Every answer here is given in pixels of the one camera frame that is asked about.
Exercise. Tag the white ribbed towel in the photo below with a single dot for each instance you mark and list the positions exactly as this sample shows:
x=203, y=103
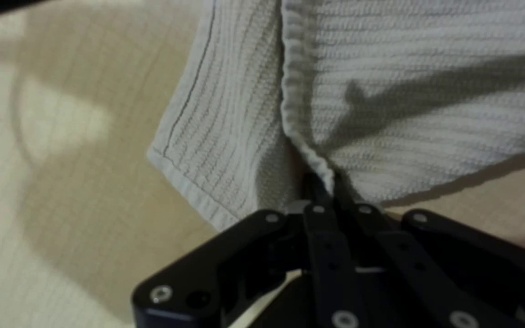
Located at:
x=409, y=73

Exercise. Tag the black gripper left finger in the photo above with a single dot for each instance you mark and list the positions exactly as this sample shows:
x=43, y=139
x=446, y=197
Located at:
x=329, y=261

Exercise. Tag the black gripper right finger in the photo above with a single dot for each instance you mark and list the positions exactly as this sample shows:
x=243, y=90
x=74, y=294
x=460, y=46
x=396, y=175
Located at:
x=415, y=267

